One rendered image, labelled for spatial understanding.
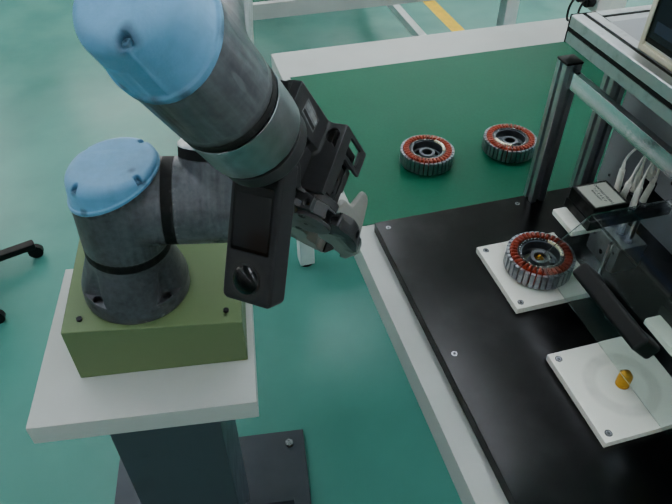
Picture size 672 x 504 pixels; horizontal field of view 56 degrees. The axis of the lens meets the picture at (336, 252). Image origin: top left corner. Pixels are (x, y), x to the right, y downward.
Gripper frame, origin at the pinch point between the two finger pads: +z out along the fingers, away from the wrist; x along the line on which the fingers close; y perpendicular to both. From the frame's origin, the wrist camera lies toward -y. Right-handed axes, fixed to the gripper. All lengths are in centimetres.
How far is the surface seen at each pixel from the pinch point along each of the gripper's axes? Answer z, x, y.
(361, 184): 55, 25, 28
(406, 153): 57, 19, 38
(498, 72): 88, 15, 78
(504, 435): 33.8, -16.8, -10.4
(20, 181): 118, 198, 24
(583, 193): 40, -17, 29
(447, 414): 35.4, -8.5, -10.2
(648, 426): 39, -33, -3
